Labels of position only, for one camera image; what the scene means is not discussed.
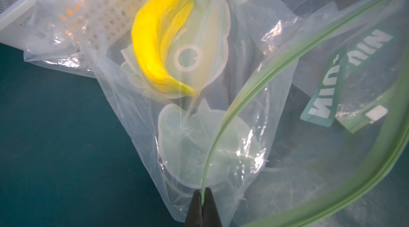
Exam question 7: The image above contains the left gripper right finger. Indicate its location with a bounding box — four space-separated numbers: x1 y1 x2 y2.
202 188 222 227

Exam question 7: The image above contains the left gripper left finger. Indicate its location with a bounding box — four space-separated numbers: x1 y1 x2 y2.
184 190 202 227

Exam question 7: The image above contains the clear zip bag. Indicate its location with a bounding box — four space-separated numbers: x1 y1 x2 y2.
24 0 409 227

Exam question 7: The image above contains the yellow banana bag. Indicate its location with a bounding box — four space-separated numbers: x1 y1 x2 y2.
131 0 194 96

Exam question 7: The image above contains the green printed zip bag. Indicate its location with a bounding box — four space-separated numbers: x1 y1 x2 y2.
219 0 384 133

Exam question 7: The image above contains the white perforated plastic basket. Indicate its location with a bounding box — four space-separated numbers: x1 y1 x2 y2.
1 0 146 50

